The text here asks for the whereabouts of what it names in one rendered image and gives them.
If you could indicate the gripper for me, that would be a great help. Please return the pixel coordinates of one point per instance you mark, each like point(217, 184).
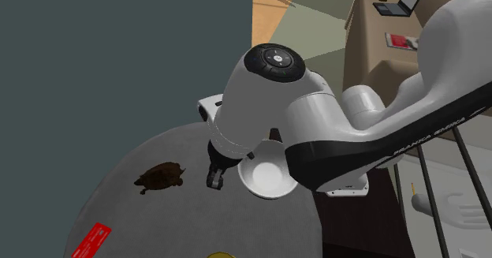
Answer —
point(223, 160)

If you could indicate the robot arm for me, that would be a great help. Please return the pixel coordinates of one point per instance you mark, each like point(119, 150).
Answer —
point(265, 107)

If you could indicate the round grey table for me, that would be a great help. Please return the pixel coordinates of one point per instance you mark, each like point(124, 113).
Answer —
point(184, 218)

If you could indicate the white bowl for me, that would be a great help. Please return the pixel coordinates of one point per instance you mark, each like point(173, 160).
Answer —
point(267, 176)

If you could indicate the brown turtle figure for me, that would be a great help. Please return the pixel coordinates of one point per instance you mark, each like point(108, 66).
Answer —
point(161, 177)

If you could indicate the yellow round thing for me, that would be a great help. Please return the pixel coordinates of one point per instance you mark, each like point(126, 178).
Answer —
point(220, 255)

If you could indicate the red card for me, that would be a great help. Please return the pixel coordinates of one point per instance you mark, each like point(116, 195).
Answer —
point(92, 241)

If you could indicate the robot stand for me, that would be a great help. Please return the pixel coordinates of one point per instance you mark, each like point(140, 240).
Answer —
point(353, 222)

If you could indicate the beige desk with laptop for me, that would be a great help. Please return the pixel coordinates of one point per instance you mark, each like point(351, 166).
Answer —
point(369, 26)

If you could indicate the white hand figure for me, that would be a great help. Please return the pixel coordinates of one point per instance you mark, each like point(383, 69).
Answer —
point(457, 211)

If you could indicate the black thin rod frame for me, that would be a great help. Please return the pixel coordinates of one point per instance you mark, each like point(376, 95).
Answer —
point(432, 207)

